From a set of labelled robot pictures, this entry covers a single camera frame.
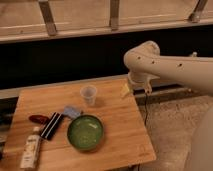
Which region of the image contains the middle metal bracket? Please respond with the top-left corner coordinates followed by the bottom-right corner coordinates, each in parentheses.
top-left (109, 0), bottom-right (120, 31)

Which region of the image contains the metal bracket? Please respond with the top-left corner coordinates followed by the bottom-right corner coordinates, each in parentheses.
top-left (188, 0), bottom-right (208, 23)
top-left (38, 0), bottom-right (57, 36)
top-left (109, 0), bottom-right (120, 31)

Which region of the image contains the light blue small object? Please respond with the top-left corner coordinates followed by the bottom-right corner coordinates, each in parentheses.
top-left (63, 106), bottom-right (82, 119)

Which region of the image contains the green ceramic bowl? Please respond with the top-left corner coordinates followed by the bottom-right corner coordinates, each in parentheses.
top-left (67, 115), bottom-right (104, 151)

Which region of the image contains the right metal bracket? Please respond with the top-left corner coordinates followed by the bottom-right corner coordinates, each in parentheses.
top-left (188, 0), bottom-right (208, 23)

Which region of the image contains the left metal bracket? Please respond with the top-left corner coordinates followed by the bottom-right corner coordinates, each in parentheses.
top-left (38, 0), bottom-right (57, 36)

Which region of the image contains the black striped rectangular box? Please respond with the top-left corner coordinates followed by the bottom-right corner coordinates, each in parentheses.
top-left (40, 113), bottom-right (64, 140)

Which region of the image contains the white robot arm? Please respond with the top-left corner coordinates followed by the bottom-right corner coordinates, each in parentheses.
top-left (123, 41), bottom-right (213, 171)

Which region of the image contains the translucent white cup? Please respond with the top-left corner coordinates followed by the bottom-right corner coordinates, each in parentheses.
top-left (80, 85), bottom-right (97, 106)

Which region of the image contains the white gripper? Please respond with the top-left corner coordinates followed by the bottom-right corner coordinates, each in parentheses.
top-left (121, 71), bottom-right (158, 98)

